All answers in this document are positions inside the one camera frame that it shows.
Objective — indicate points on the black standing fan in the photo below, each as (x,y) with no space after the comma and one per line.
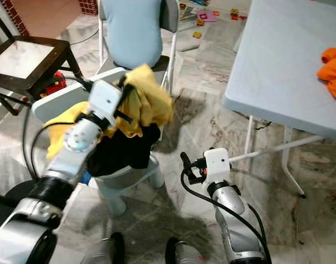
(19,206)

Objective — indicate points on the pink square toy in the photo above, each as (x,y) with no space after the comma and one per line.
(206,16)

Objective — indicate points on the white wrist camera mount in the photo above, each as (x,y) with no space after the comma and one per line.
(106,99)
(217,162)

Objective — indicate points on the grey white folding chair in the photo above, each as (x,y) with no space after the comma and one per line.
(170,16)

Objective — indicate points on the light blue folding table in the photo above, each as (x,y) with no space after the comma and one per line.
(277,55)

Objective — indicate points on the red toy car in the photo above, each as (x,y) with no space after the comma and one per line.
(56,83)

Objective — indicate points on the yellow garment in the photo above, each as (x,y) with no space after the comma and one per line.
(151,99)

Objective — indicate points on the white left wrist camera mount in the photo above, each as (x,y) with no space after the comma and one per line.
(106,99)

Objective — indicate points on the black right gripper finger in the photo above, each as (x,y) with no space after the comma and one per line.
(186,163)

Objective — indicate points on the blue garment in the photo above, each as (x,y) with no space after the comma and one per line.
(86,177)

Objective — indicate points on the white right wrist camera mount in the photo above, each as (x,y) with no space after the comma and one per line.
(217,162)

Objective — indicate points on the light blue cushion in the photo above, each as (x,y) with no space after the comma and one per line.
(132,33)

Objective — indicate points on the dark wooden chair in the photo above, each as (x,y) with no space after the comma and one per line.
(25,58)

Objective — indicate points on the grey robot left leg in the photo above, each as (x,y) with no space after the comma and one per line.
(104,252)

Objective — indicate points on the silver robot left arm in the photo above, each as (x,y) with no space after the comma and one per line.
(69,165)

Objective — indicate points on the grey robot leg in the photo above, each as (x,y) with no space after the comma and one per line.
(189,254)
(104,252)

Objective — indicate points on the grey robot right leg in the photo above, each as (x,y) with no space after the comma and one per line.
(189,254)

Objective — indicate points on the light blue kids chair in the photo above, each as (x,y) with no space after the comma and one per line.
(58,99)

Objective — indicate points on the black garment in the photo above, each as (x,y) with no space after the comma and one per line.
(124,154)

